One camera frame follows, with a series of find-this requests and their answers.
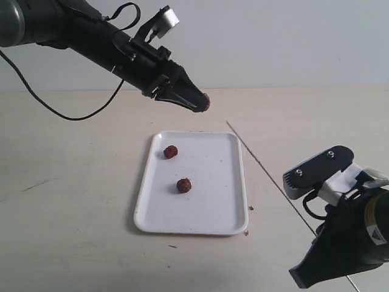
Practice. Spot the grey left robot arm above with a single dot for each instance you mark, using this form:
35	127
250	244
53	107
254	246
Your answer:
82	28

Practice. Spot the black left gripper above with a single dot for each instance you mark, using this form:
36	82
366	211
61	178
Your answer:
151	71

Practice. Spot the white rectangular plastic tray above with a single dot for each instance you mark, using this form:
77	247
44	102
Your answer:
217	201

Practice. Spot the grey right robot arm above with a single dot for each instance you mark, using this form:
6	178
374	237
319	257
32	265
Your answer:
353	239

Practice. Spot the thin metal skewer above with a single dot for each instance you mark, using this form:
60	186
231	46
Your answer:
279	232

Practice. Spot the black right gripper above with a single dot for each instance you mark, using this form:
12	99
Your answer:
353	239

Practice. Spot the red meatball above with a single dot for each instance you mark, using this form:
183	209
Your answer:
183	185
208	102
170	152

